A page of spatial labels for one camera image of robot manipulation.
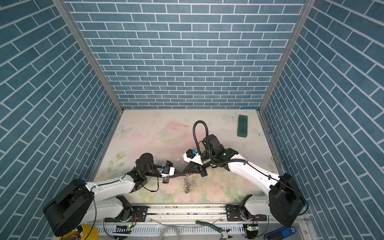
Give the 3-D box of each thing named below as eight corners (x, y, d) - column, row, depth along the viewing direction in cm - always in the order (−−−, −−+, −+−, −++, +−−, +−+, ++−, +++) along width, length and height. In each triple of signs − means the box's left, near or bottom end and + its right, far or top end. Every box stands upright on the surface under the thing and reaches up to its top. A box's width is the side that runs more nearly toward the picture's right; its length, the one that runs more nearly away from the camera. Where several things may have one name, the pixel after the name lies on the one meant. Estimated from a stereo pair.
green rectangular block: (236, 136, 108) (237, 133, 105) (238, 117, 120) (238, 114, 118) (246, 137, 107) (247, 135, 105) (246, 118, 119) (247, 115, 117)
